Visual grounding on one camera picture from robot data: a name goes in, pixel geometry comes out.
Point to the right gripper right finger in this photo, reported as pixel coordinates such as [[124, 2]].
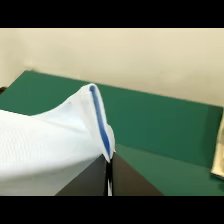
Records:
[[130, 181]]

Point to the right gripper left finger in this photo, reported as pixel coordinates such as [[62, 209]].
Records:
[[90, 180]]

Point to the white garment with blue trim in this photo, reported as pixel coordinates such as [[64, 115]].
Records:
[[43, 150]]

